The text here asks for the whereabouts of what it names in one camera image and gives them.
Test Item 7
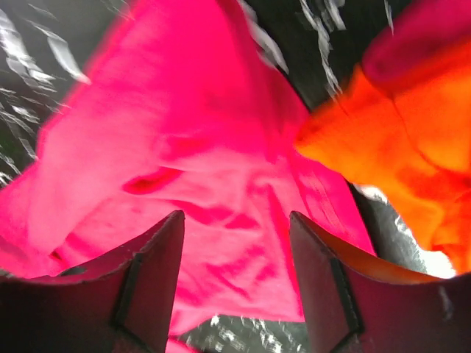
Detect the orange folded t shirt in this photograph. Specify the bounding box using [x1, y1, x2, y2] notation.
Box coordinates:
[294, 40, 471, 275]

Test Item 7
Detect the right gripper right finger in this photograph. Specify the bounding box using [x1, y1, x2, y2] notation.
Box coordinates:
[289, 212, 470, 352]

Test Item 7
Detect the magenta pink t shirt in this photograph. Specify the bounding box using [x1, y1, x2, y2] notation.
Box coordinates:
[1, 1, 374, 337]

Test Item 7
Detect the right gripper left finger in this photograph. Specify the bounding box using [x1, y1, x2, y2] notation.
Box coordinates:
[1, 210, 185, 352]

